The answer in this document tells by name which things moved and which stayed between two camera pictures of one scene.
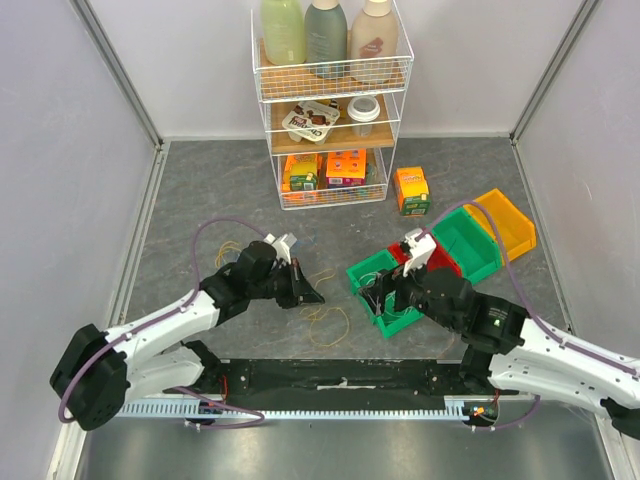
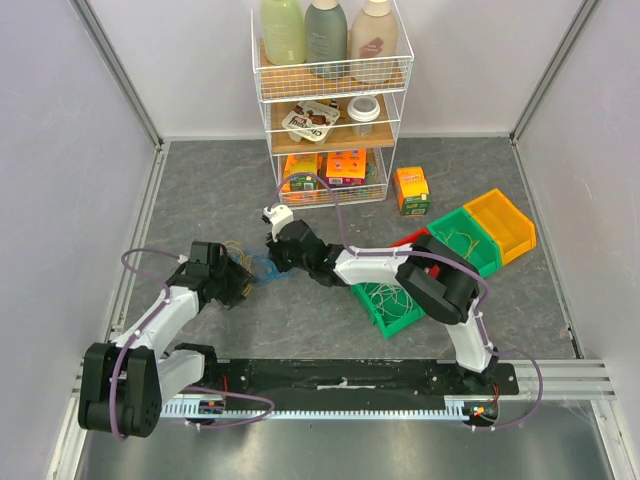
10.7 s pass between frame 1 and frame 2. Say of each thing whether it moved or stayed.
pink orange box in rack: stayed
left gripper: moved
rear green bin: stayed
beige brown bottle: stayed
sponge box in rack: stayed
